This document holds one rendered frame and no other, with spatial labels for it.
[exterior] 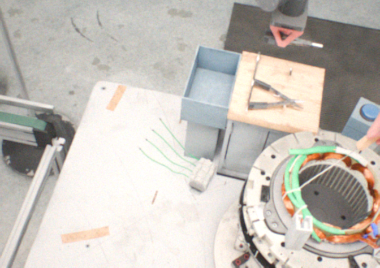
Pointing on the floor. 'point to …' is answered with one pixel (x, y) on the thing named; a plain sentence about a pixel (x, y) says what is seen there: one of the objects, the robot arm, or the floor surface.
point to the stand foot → (12, 152)
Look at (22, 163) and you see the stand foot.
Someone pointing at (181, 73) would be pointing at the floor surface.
